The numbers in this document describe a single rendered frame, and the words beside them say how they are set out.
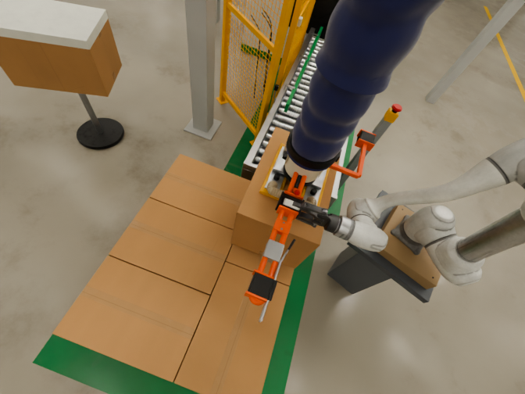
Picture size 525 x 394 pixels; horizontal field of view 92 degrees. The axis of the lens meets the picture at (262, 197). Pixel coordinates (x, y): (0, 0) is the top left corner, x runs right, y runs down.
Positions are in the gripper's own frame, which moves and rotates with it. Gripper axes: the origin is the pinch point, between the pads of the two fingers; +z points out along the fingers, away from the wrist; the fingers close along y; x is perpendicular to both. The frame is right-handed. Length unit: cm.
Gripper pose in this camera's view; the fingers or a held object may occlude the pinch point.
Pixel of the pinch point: (290, 206)
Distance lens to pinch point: 105.2
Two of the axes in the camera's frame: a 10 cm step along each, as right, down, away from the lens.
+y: -1.9, 5.1, 8.4
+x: 3.1, -7.8, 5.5
